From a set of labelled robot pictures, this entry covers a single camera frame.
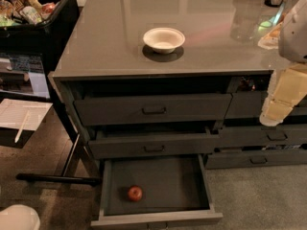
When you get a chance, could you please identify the glass jar of snacks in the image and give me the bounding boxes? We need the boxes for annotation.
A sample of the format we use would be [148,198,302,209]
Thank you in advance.
[258,0,298,50]

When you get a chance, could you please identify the white paper bowl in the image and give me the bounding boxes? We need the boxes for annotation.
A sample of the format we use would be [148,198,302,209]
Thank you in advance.
[143,28,185,54]

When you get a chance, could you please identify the black floor bar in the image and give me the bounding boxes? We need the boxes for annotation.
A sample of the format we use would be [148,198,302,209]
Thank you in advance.
[16,173,102,186]

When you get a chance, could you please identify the snack packets in drawer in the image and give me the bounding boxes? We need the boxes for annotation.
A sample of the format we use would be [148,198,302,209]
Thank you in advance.
[237,77,255,91]

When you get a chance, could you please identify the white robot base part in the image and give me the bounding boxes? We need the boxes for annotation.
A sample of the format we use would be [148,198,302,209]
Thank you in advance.
[0,204,40,230]

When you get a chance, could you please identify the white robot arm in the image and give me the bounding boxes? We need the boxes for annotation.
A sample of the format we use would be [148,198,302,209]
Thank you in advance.
[258,0,307,127]

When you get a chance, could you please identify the red apple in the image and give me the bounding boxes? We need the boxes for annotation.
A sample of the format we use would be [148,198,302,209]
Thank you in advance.
[128,185,143,202]

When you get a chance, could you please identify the grey drawer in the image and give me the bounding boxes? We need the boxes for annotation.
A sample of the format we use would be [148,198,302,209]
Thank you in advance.
[74,94,232,126]
[88,127,219,159]
[217,125,307,148]
[205,149,307,170]
[224,91,307,120]

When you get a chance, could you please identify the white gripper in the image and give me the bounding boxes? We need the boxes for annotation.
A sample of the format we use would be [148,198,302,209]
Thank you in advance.
[259,63,307,127]

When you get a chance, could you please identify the bottom right grey drawer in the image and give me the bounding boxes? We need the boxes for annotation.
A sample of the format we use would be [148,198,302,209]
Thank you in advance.
[205,149,307,170]

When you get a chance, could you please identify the white paper pad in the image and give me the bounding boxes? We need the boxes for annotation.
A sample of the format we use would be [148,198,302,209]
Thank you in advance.
[0,99,52,130]

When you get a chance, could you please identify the black bin of groceries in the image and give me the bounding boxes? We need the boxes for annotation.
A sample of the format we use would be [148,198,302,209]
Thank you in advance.
[0,0,80,58]

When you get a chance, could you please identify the dark side table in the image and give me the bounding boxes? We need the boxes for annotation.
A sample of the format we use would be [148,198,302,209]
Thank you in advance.
[0,53,50,148]

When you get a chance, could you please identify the white pen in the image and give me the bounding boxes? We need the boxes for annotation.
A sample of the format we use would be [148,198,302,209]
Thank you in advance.
[14,110,30,143]

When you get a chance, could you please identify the top right grey drawer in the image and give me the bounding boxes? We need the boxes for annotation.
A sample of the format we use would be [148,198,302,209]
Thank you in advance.
[224,91,307,120]

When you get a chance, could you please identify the middle left grey drawer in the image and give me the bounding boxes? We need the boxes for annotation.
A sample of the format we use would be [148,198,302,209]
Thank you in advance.
[88,127,219,159]

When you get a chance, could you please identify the top left grey drawer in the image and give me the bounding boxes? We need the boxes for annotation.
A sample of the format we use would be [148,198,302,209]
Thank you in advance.
[74,94,232,126]

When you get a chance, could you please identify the open bottom left drawer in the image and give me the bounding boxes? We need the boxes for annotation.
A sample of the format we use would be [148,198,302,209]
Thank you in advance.
[91,154,223,230]

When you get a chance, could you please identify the middle right grey drawer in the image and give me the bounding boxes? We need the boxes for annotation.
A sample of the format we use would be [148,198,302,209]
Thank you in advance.
[217,125,307,148]

